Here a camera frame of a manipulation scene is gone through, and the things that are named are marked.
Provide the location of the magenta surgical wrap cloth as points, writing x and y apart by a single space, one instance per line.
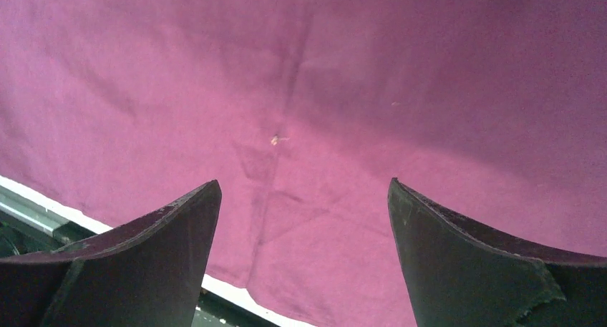
304 110

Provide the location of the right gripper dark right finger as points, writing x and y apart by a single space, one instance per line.
460 272

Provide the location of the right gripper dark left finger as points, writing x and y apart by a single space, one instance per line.
147 272

